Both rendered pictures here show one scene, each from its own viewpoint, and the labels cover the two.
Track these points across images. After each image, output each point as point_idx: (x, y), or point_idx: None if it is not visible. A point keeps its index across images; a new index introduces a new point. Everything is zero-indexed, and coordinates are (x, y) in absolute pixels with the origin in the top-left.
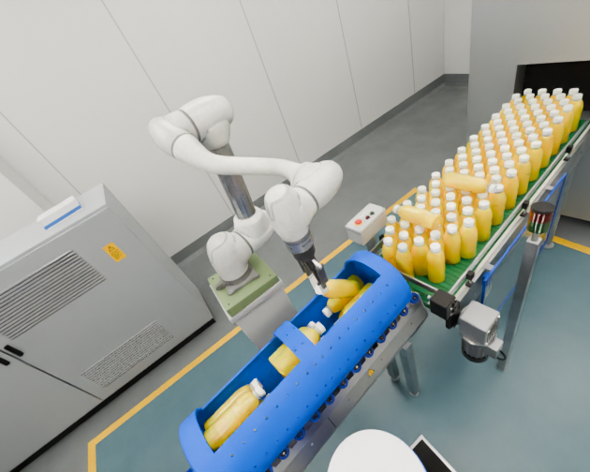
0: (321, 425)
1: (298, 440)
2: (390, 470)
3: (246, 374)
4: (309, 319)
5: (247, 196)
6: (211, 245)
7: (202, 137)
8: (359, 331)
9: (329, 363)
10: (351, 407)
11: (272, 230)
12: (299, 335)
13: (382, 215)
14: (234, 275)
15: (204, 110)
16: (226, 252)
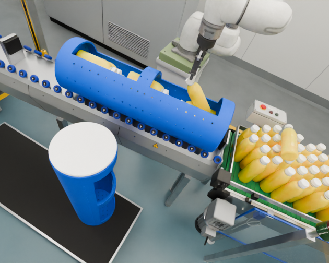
0: (114, 123)
1: (101, 110)
2: (96, 152)
3: (124, 69)
4: (172, 95)
5: None
6: (194, 13)
7: None
8: (171, 113)
9: (142, 100)
10: (131, 141)
11: (227, 54)
12: (151, 75)
13: (278, 124)
14: (183, 44)
15: None
16: (194, 25)
